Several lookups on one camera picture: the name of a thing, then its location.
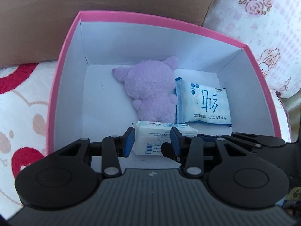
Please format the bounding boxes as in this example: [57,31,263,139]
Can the brown cushion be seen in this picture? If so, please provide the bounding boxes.
[1,0,214,67]

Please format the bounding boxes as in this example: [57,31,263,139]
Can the blue tissue pack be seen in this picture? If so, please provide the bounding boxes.
[175,77,232,127]

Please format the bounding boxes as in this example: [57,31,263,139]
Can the pink patterned pillow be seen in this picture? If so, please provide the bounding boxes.
[203,0,300,98]

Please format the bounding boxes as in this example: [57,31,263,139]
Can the white wipes pack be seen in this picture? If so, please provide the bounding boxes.
[133,121,199,156]

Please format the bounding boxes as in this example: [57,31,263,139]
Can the beige curtain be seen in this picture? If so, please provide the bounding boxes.
[282,90,301,142]

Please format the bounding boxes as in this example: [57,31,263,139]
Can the bear print blanket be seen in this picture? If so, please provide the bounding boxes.
[1,61,57,219]

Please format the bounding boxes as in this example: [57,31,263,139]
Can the purple plush toy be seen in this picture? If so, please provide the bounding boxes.
[112,56,179,123]

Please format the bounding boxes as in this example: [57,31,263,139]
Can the pink cardboard box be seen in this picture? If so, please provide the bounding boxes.
[46,11,281,153]

